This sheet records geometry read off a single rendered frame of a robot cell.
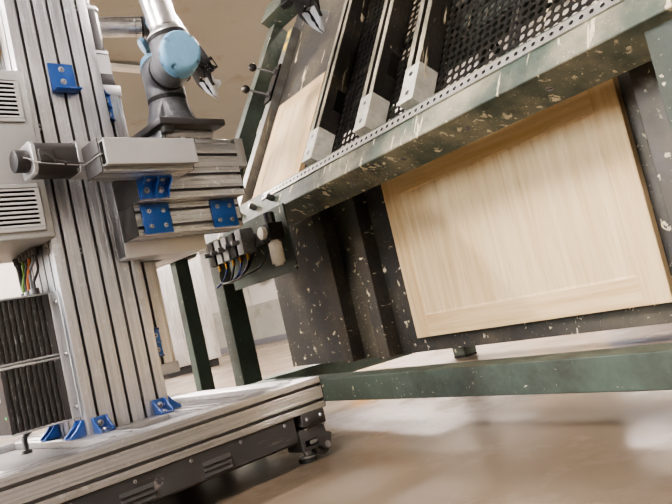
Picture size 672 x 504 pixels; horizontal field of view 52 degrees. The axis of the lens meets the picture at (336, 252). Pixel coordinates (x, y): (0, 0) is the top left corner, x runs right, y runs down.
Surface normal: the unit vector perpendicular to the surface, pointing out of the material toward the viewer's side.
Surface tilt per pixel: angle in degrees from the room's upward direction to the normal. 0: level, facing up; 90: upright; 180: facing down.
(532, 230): 90
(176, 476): 89
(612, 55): 149
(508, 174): 90
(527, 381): 90
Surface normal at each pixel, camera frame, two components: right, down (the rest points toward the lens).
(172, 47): 0.53, -0.06
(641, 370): -0.80, 0.14
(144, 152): 0.67, -0.22
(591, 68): -0.22, 0.91
